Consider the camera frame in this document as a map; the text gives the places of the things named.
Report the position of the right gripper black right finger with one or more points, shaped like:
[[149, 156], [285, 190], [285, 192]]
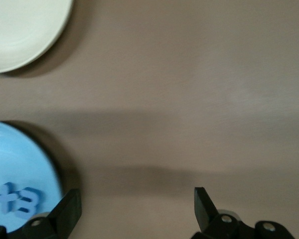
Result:
[[209, 224]]

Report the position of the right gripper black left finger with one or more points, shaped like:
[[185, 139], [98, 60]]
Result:
[[62, 219]]

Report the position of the blue letter E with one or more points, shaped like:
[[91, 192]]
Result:
[[33, 193]]

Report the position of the blue letter X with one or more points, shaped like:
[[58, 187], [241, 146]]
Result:
[[7, 196]]

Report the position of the blue plate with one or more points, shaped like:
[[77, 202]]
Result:
[[15, 154]]

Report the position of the beige plate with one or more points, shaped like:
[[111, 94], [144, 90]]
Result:
[[20, 30]]

